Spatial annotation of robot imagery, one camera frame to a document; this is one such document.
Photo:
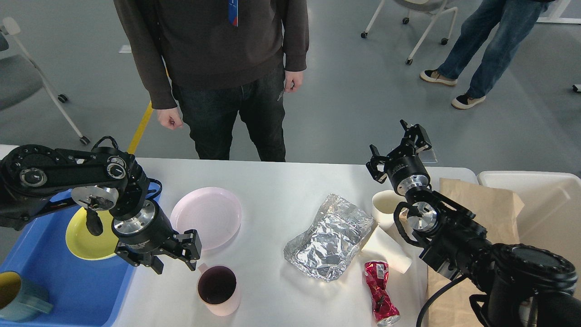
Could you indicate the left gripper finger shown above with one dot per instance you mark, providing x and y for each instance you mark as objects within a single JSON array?
[
  {"x": 187, "y": 247},
  {"x": 135, "y": 259}
]

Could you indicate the pink mug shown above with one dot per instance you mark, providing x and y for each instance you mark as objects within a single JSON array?
[{"x": 219, "y": 289}]

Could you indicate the green mug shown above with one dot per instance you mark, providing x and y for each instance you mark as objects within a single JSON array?
[{"x": 22, "y": 300}]

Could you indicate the person in blue jeans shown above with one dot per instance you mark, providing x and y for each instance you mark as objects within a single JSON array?
[{"x": 514, "y": 20}]

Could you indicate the upright white paper cup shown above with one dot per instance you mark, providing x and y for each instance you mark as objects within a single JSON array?
[{"x": 384, "y": 204}]

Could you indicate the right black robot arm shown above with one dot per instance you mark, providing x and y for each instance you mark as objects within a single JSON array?
[{"x": 520, "y": 285}]

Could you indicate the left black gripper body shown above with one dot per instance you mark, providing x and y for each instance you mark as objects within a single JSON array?
[{"x": 148, "y": 231}]

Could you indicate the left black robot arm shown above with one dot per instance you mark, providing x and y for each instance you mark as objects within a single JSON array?
[{"x": 36, "y": 180}]

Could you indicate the brown paper bag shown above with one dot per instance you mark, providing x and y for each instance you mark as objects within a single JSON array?
[{"x": 496, "y": 210}]

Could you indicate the crushed red can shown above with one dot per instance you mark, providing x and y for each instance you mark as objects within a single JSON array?
[{"x": 376, "y": 275}]

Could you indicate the grey chair left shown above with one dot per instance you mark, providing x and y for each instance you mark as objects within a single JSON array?
[{"x": 21, "y": 77}]

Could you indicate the blue plastic tray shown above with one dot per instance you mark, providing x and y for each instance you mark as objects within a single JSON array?
[{"x": 83, "y": 293}]

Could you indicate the person in dark clothes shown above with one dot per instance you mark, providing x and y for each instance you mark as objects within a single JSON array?
[{"x": 206, "y": 63}]

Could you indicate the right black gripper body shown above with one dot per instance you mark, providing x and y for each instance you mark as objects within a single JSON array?
[{"x": 406, "y": 173}]

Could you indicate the yellow plate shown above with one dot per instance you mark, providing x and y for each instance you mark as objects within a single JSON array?
[{"x": 86, "y": 246}]

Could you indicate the pink plate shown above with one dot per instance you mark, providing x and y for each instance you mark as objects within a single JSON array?
[{"x": 214, "y": 212}]

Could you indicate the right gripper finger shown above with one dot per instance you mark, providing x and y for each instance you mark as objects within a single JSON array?
[
  {"x": 379, "y": 175},
  {"x": 415, "y": 140}
]

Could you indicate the lying white paper cup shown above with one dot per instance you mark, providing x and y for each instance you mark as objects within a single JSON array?
[{"x": 382, "y": 247}]

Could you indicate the white paper on floor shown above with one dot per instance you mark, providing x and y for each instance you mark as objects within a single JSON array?
[{"x": 125, "y": 49}]

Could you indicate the crumpled aluminium foil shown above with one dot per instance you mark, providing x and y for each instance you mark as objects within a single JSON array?
[{"x": 327, "y": 247}]

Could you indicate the white table frame corner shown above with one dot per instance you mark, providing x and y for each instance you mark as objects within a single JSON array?
[{"x": 555, "y": 13}]

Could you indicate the white plastic bin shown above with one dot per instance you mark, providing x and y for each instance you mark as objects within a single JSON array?
[{"x": 551, "y": 216}]

